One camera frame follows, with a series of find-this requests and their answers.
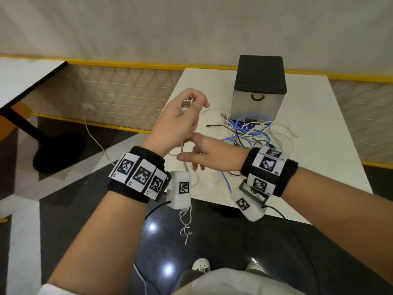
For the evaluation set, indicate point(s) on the person's left hand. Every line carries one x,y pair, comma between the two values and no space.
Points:
175,125

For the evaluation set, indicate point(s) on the person's right hand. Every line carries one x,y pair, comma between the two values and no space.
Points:
221,158

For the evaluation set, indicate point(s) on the black-topped grey drawer box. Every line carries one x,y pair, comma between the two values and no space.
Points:
261,73

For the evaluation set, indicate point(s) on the person's right forearm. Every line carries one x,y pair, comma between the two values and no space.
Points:
337,208

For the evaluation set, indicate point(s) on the person's left forearm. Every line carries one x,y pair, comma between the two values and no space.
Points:
98,242

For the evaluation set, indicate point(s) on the person's grey trousers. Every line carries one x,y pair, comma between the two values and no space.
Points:
184,282

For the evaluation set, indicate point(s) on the dark blue printed packet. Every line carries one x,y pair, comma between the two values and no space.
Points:
245,125

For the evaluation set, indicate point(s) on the yellow mesh fence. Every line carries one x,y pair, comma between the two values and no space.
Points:
122,98

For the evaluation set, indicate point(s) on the black wristband with markers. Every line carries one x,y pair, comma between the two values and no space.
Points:
122,190
290,178

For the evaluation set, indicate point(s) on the white shoe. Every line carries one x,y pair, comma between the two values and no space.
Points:
253,267
201,266

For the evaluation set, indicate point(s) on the white side table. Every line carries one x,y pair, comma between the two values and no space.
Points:
24,79

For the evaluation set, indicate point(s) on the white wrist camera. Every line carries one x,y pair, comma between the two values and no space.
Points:
254,213
178,201

